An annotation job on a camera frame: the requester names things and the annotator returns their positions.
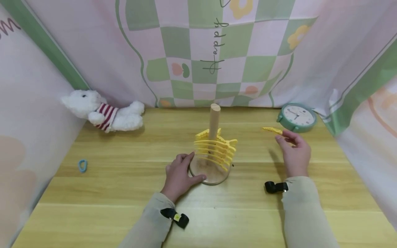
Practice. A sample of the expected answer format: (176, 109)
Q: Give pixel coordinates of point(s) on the person's left hand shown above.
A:
(177, 179)

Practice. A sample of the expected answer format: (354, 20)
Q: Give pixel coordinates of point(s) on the person's right hand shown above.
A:
(297, 156)

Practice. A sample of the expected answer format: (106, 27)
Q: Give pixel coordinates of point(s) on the person's right thumb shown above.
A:
(280, 142)

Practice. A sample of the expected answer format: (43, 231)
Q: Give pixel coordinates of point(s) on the person's right index finger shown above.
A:
(290, 135)

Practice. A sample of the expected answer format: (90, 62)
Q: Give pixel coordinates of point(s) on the person's left thumb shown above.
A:
(198, 179)

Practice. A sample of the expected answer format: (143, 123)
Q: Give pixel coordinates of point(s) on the person's left index finger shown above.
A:
(188, 157)

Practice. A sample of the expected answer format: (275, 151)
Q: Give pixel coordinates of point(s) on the person's left fingers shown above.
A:
(173, 162)

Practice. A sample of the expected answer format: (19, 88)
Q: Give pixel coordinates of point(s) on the yellow piece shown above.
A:
(273, 130)

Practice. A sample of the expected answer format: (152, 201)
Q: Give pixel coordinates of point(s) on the wooden peg stand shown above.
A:
(214, 151)

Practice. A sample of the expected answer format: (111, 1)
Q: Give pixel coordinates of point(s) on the person's right forearm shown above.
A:
(307, 213)

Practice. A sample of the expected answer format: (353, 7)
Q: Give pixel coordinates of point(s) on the person's left forearm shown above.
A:
(147, 224)

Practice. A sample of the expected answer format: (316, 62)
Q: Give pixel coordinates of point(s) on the green alarm clock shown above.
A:
(297, 117)

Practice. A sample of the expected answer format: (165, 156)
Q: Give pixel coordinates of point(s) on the stack of yellow flat pieces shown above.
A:
(217, 148)

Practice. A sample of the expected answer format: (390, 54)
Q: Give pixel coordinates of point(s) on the black wrist band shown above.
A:
(275, 187)
(176, 217)

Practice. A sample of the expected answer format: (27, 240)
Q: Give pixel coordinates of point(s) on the white plush toy striped shirt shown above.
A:
(104, 112)

